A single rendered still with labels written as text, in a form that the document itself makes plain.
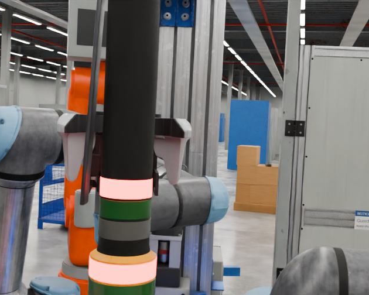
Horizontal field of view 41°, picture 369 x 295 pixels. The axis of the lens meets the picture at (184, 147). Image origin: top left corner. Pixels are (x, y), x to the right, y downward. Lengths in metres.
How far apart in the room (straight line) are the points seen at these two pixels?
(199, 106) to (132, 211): 0.98
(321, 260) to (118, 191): 0.53
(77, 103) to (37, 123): 3.46
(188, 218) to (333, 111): 1.49
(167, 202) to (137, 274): 0.40
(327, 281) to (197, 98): 0.66
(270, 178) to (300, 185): 7.50
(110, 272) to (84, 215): 3.95
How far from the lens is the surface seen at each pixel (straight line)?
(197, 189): 0.75
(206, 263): 1.33
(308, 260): 0.80
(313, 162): 2.16
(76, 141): 0.44
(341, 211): 2.22
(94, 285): 0.33
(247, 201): 9.77
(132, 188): 0.31
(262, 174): 9.65
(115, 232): 0.32
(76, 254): 4.40
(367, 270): 0.81
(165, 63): 1.29
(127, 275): 0.32
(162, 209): 0.70
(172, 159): 0.45
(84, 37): 4.36
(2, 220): 1.06
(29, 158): 1.00
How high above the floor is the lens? 1.66
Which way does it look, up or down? 3 degrees down
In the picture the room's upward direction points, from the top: 3 degrees clockwise
